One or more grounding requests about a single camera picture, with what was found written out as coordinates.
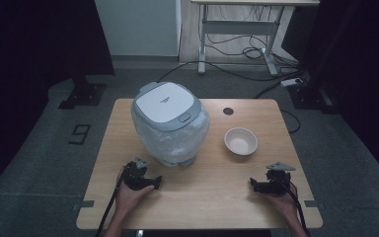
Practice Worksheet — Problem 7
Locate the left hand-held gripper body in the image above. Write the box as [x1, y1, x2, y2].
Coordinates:
[121, 157, 152, 192]

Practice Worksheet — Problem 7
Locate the white desk frame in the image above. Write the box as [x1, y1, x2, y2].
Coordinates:
[190, 0, 321, 77]

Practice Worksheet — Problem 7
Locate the white and grey rice cooker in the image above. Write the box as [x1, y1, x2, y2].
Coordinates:
[130, 81, 211, 168]

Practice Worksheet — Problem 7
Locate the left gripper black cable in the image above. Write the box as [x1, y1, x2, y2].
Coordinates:
[94, 166, 127, 237]

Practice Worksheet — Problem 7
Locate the black looped floor cable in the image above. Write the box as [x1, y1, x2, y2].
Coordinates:
[280, 109, 301, 134]

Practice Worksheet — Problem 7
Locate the dark curtain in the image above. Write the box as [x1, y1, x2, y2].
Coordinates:
[280, 0, 379, 181]
[0, 0, 115, 201]

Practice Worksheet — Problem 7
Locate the person's right hand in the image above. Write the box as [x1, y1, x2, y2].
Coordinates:
[265, 190, 299, 219]

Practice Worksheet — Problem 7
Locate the black stand base plate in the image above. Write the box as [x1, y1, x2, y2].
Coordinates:
[287, 82, 340, 116]
[57, 76, 108, 111]

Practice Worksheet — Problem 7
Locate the long black floor cable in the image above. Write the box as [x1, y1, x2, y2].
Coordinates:
[156, 60, 305, 83]

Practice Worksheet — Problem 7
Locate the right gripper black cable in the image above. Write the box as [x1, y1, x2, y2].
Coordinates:
[285, 181, 312, 237]

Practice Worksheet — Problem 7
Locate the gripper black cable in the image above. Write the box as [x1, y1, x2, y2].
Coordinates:
[285, 181, 312, 237]
[94, 166, 127, 237]

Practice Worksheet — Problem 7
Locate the white power strip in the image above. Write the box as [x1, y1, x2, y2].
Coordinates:
[279, 77, 304, 88]

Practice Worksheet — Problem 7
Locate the coiled black cable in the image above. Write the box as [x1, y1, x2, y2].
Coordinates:
[242, 46, 265, 60]

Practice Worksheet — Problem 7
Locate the person's left hand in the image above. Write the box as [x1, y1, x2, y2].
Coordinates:
[115, 181, 156, 215]

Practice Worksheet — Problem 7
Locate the white bowl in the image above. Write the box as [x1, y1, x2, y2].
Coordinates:
[223, 126, 260, 156]

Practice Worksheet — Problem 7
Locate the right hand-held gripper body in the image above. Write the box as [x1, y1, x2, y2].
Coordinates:
[265, 161, 296, 198]

